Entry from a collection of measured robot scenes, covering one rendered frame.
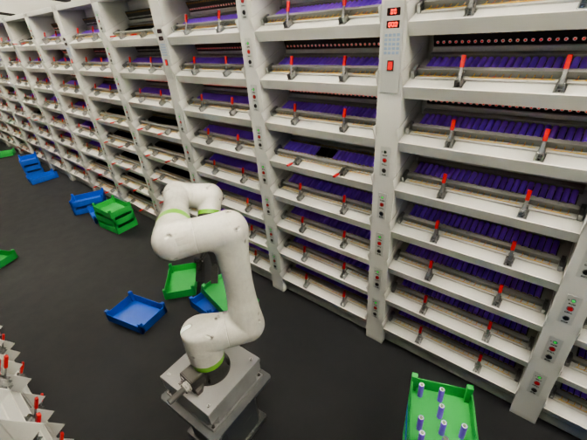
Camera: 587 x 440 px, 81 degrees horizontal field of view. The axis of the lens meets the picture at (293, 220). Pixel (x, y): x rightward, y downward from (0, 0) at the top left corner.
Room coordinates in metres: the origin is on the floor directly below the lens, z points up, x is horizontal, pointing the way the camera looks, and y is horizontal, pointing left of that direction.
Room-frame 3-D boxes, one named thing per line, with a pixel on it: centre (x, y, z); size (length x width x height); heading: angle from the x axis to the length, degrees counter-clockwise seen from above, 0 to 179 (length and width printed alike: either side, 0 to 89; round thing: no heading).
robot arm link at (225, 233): (0.92, 0.22, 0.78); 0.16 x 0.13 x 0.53; 104
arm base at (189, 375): (0.85, 0.40, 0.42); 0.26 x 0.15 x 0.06; 137
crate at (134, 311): (1.62, 1.02, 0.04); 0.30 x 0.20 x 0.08; 62
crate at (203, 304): (1.70, 0.52, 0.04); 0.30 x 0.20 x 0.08; 138
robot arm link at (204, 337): (0.89, 0.35, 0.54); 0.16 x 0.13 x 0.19; 104
